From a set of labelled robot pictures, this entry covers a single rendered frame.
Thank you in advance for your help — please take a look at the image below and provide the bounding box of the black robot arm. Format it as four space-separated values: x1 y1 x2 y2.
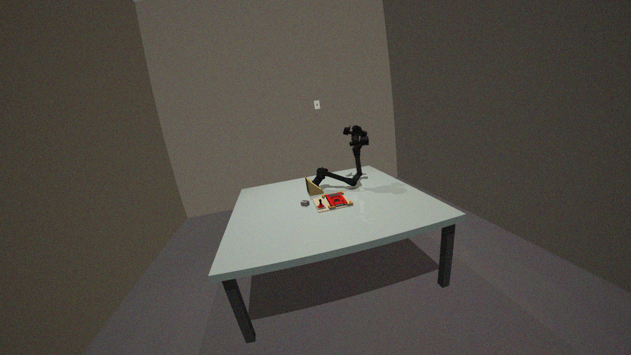
312 125 369 187

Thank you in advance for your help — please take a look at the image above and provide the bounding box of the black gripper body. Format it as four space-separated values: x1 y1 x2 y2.
343 127 367 138

